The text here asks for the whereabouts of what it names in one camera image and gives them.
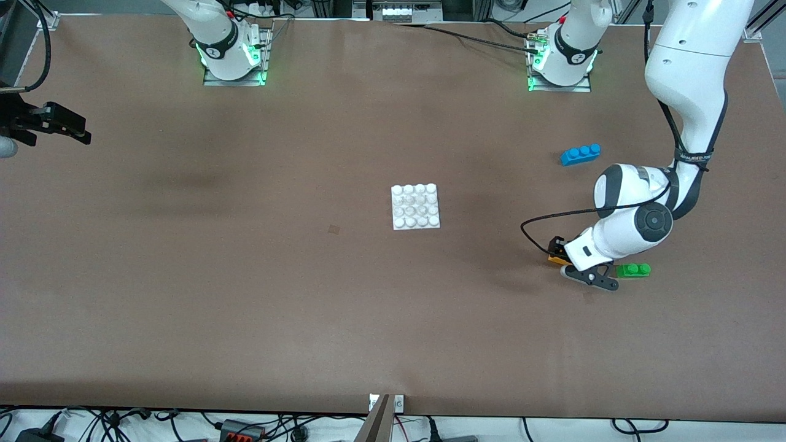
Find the black power adapter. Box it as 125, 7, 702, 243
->
15, 428, 65, 442

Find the white studded base plate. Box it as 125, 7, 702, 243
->
391, 183, 441, 231

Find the brown camera post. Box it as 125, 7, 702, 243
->
353, 394, 392, 442

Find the red and black connector box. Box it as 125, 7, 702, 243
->
219, 419, 267, 442

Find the white power strip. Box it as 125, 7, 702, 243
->
367, 0, 444, 23

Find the short curved black cable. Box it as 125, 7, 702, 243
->
484, 18, 536, 39

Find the white table edge bracket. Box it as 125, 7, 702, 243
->
368, 394, 405, 413

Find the long black table cable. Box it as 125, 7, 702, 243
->
393, 23, 541, 53

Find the blue three-stud block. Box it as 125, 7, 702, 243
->
560, 144, 602, 167

